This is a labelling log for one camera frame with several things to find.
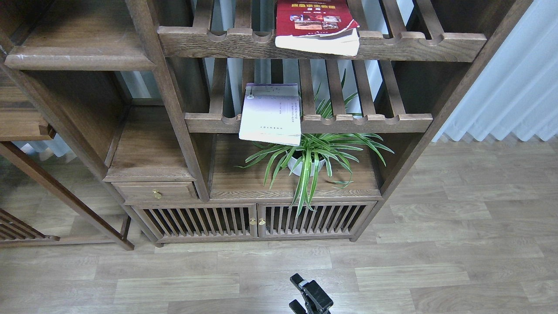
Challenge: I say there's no red paperback book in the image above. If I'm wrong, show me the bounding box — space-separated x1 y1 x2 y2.
275 0 360 56

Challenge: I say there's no green spider plant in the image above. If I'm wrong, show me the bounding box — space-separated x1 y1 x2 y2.
238 83 392 211

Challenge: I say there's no wooden side rack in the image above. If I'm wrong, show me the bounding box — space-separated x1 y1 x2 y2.
0 72 134 250

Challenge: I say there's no dark wooden bookshelf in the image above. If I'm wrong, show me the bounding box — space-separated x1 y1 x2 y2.
1 0 532 245

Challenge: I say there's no white purple book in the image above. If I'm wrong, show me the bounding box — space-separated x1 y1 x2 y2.
238 83 301 146

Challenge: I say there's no white pleated curtain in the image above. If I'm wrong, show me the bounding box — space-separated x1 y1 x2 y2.
433 0 558 142

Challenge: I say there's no white plant pot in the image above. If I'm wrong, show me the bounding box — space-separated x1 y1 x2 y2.
288 154 325 177

